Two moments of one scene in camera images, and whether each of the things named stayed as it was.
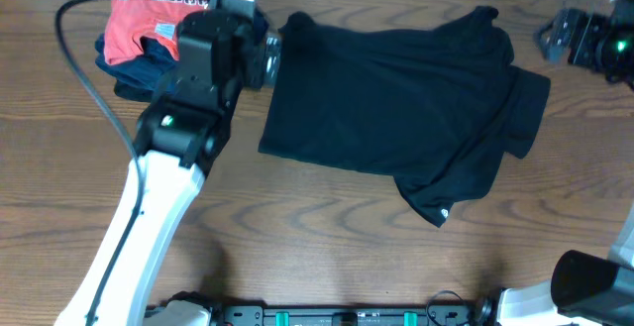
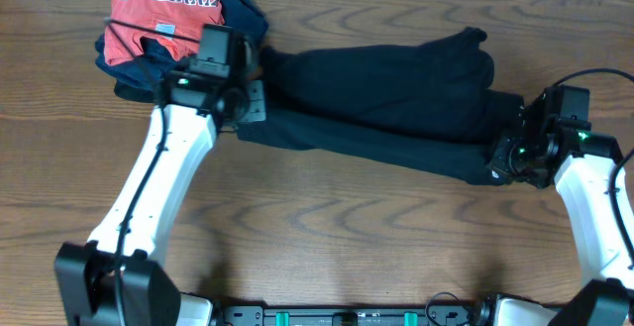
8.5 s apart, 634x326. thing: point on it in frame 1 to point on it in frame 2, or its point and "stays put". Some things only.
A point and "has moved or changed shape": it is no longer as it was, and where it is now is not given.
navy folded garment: x=143 y=76 stays put
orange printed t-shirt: x=130 y=19 stays put
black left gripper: x=264 y=61 to x=258 y=111
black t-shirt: x=433 y=106 has moved or changed shape
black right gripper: x=592 y=29 to x=498 y=162
